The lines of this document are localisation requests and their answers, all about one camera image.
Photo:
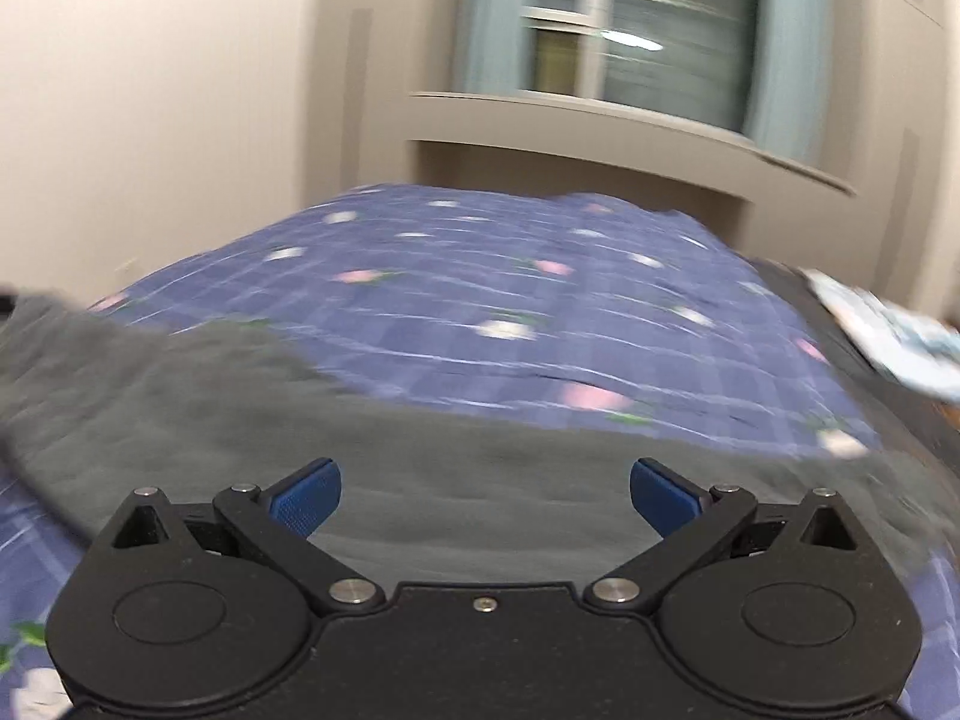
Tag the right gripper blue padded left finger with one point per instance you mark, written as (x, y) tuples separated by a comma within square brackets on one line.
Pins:
[(272, 527)]

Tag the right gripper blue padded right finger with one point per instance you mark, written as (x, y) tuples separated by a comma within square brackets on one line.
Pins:
[(696, 526)]

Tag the grey fleece pants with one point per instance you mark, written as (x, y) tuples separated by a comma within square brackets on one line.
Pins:
[(92, 409)]

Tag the dark grey mattress sheet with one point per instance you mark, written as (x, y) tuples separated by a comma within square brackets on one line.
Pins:
[(903, 419)]

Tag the blue floral checked quilt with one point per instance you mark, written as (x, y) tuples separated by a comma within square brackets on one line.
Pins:
[(583, 312)]

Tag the light blue folded clothes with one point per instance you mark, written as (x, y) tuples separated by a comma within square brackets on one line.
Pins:
[(917, 351)]

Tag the right blue curtain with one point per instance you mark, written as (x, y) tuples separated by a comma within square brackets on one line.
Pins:
[(791, 78)]

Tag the blue curtain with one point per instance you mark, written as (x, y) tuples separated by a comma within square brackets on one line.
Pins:
[(490, 47), (791, 78)]

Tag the beige built-in wardrobe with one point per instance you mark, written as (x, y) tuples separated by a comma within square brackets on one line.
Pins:
[(873, 210)]

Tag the left blue curtain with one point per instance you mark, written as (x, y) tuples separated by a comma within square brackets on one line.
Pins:
[(490, 47)]

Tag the window with white frame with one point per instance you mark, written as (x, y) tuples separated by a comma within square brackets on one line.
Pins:
[(693, 59)]

